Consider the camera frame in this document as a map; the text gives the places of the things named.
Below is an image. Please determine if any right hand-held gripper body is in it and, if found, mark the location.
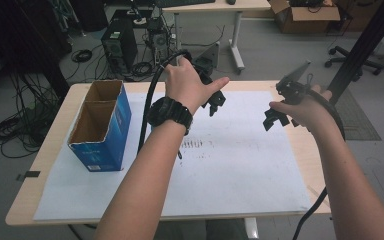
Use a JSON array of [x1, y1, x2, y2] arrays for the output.
[[275, 59, 315, 106]]

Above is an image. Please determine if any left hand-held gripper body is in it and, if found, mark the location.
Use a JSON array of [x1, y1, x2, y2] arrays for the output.
[[179, 41, 222, 88]]

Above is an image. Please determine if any person's right hand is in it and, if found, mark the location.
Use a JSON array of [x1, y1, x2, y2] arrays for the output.
[[268, 84, 334, 132]]

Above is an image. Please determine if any person's left hand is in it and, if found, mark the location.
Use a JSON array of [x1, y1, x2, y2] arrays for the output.
[[163, 56, 231, 115]]

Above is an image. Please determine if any black wrist watch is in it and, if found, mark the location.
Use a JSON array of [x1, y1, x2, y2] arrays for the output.
[[145, 96, 194, 136]]

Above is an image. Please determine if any white paper sheet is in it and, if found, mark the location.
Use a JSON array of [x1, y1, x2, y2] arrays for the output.
[[33, 90, 314, 222]]

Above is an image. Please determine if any grey computer tower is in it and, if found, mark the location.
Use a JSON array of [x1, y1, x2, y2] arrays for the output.
[[146, 15, 172, 65]]

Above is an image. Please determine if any white desk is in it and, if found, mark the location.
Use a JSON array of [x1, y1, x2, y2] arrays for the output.
[[161, 0, 273, 75]]

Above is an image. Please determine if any black office chair base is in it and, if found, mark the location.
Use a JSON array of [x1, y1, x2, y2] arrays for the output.
[[324, 45, 384, 83]]

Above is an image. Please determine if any black keyboard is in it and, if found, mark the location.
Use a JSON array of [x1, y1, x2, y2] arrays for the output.
[[154, 0, 217, 9]]

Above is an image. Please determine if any brown cardboard box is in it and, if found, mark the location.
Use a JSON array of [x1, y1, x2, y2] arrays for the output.
[[267, 0, 342, 35]]

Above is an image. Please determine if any grey floor mat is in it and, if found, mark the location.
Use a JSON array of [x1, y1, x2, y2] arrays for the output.
[[332, 87, 383, 142]]

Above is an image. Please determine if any black metal stand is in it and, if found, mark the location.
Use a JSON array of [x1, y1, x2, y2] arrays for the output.
[[326, 0, 384, 106]]

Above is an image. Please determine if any black computer tower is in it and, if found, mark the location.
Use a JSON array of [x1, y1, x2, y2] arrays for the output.
[[100, 18, 139, 75]]

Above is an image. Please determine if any blue cardboard box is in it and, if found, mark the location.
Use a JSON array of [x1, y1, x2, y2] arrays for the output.
[[66, 79, 133, 173]]

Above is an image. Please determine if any white table leg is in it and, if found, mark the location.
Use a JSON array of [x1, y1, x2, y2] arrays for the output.
[[243, 217, 260, 240]]

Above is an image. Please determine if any light wooden table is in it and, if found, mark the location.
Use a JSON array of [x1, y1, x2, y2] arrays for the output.
[[5, 79, 333, 228]]

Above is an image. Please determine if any black tape strip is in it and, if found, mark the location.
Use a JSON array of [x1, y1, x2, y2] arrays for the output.
[[15, 170, 42, 183]]

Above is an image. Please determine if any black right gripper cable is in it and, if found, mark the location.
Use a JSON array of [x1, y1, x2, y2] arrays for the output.
[[291, 87, 347, 240]]

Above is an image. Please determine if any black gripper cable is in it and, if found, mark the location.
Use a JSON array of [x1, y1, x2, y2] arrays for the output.
[[291, 87, 347, 240], [137, 49, 193, 155]]

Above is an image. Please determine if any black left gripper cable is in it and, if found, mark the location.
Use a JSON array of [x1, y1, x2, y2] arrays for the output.
[[137, 49, 193, 155]]

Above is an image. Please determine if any coiled black cable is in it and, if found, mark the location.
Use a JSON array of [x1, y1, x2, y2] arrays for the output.
[[70, 48, 94, 64]]

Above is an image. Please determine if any bundle of black floor cables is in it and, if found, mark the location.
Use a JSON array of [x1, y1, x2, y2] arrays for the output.
[[0, 71, 62, 160]]

